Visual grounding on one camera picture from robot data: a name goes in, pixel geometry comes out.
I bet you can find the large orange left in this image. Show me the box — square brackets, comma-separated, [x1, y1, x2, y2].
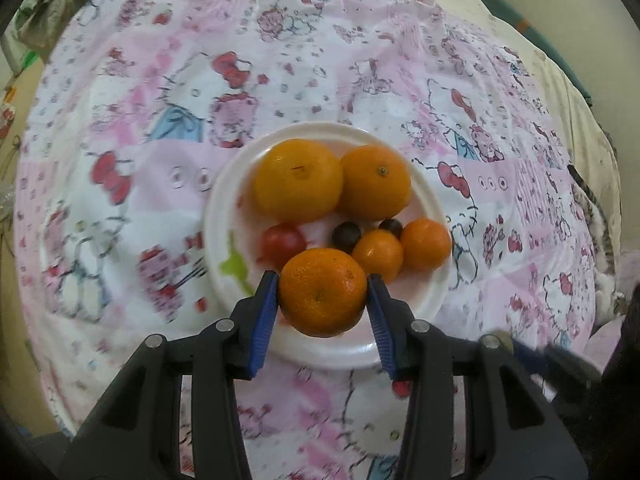
[252, 139, 343, 224]

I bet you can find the red tomato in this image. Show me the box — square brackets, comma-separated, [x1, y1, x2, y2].
[392, 380, 412, 399]
[258, 223, 307, 270]

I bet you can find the medium mandarin orange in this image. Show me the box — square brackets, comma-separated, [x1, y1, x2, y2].
[279, 248, 367, 338]

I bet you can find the small orange mandarin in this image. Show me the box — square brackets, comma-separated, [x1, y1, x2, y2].
[400, 218, 452, 272]

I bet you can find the small orange kumquat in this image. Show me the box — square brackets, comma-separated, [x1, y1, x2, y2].
[352, 229, 404, 283]

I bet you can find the dark grape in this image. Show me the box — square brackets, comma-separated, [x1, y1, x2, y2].
[378, 218, 404, 238]
[331, 221, 362, 254]

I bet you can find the large orange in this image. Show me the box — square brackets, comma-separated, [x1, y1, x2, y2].
[252, 139, 343, 224]
[340, 144, 411, 221]

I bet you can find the pink Hello Kitty bedsheet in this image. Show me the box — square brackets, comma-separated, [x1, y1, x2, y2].
[14, 0, 612, 434]

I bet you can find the large orange right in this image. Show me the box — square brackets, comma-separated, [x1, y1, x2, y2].
[340, 144, 411, 221]

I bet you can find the white pink oval plate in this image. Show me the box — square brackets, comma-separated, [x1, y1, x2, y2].
[202, 122, 453, 370]

